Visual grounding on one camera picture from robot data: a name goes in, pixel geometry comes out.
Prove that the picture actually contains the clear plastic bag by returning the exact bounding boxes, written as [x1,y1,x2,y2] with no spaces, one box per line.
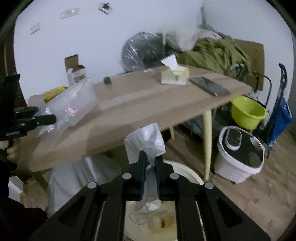
[37,79,99,138]

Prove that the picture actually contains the cream round trash bin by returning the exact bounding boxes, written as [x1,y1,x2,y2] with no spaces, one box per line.
[123,160,205,241]

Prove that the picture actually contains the operator left hand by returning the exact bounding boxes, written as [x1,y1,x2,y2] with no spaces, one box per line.
[0,138,21,163]

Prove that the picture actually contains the grey trousers leg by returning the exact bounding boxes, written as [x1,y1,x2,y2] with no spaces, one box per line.
[46,154,121,217]

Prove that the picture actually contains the white open product box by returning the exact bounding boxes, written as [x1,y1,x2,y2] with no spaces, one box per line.
[64,54,87,86]

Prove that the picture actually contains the white black foot bath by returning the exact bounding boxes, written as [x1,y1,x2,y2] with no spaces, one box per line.
[214,126,265,184]

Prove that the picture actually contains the small dark green object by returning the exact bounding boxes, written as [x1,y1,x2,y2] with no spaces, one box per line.
[103,76,112,85]

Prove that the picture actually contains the lime green basin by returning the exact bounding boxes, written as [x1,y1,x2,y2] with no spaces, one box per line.
[231,96,267,131]

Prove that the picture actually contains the plastic wrapped black fan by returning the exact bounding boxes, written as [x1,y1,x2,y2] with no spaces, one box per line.
[121,32,164,72]

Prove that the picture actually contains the blue shopping trolley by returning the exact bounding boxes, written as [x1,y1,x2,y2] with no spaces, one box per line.
[264,63,293,158]

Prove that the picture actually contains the cream tissue box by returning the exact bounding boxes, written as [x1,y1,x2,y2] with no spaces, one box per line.
[161,54,190,86]

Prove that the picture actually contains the brown cardboard sheet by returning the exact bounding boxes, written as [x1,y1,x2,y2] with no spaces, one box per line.
[234,39,265,91]

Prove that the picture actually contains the white printed plastic bag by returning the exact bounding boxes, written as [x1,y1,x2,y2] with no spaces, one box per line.
[166,29,222,52]

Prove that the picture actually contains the olive green clothes pile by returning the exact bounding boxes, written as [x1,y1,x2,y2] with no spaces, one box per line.
[177,37,251,74]

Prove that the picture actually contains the white wall switch plate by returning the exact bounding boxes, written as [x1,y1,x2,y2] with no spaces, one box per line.
[60,8,80,19]

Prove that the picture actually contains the broken wall socket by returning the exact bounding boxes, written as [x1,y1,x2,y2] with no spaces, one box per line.
[98,3,113,15]

